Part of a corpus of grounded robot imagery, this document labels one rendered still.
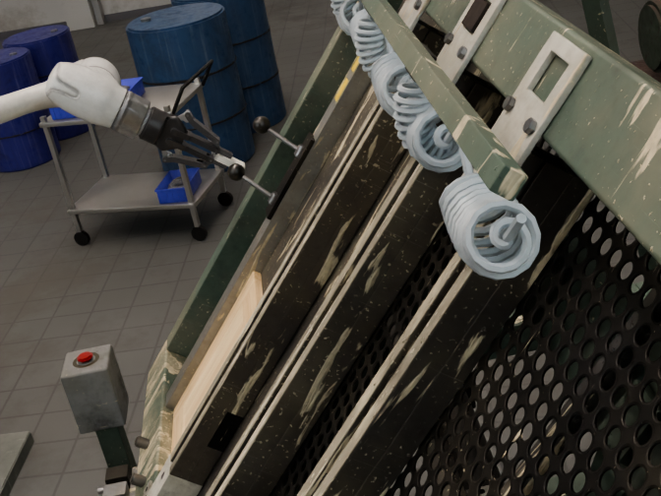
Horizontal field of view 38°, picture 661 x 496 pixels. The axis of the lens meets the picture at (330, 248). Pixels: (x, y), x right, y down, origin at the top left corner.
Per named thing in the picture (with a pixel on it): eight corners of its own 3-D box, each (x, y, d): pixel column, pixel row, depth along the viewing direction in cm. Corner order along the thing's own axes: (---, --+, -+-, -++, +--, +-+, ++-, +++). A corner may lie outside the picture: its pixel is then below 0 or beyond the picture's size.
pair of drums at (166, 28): (290, 100, 702) (265, -31, 658) (276, 167, 588) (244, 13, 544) (187, 116, 710) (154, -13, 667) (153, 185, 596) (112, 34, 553)
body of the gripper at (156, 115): (153, 98, 205) (192, 117, 208) (137, 132, 208) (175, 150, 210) (151, 109, 198) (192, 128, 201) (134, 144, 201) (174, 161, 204)
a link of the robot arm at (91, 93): (128, 91, 195) (130, 80, 207) (56, 56, 190) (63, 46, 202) (106, 137, 198) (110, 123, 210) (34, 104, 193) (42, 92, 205)
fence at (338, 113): (181, 400, 226) (165, 394, 225) (381, 50, 194) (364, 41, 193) (181, 412, 222) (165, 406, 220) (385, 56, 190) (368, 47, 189)
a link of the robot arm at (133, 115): (112, 120, 207) (138, 132, 209) (108, 135, 199) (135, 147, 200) (130, 85, 204) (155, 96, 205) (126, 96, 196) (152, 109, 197)
